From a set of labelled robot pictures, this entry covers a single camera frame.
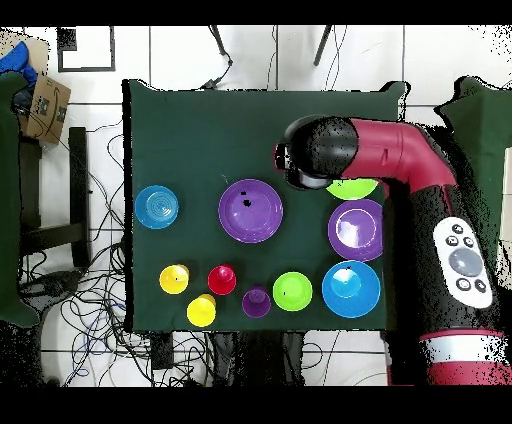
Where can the purple bowl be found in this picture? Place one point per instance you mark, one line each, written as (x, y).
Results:
(356, 230)
(250, 216)

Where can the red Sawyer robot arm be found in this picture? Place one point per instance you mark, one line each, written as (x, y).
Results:
(400, 152)

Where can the large green bowl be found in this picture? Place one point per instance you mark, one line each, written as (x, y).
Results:
(352, 190)

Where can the dark green tablecloth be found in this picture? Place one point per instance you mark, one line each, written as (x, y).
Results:
(200, 128)

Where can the black power adapter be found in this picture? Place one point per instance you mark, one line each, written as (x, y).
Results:
(208, 84)

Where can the black tripod leg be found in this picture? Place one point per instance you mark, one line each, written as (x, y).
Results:
(322, 46)
(219, 42)

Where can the small blue bowl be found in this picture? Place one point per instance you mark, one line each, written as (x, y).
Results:
(156, 206)

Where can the red cup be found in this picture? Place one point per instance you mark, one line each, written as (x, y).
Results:
(222, 280)

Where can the small green bowl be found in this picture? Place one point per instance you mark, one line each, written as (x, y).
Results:
(292, 291)

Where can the purple cup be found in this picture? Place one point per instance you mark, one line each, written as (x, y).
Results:
(256, 302)

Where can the large blue bowl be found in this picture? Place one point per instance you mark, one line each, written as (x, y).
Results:
(350, 289)

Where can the yellow cup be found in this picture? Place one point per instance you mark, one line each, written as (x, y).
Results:
(201, 310)
(174, 279)

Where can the green-covered side table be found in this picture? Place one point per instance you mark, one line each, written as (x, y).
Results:
(8, 200)
(480, 116)

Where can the white foam blocks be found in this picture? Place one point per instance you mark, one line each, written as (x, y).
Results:
(508, 172)

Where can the brown cardboard box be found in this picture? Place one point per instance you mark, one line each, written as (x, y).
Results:
(46, 112)

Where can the blue fabric bag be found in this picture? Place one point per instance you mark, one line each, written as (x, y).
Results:
(16, 60)

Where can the black square floor frame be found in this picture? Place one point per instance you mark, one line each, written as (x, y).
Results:
(66, 39)

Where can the grey pedestal foot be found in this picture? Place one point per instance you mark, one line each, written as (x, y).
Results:
(54, 284)

